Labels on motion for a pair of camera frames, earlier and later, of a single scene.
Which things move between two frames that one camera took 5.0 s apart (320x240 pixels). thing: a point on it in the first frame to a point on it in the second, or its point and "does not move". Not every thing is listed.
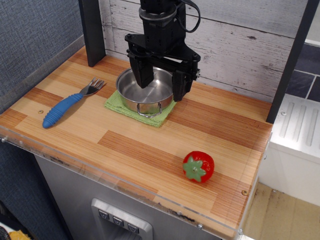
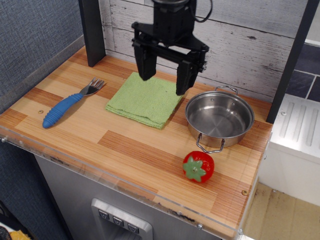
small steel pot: [155, 98] to [219, 117]
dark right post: [292, 60] does not move
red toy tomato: [198, 166] does not move
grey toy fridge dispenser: [111, 223] does not move
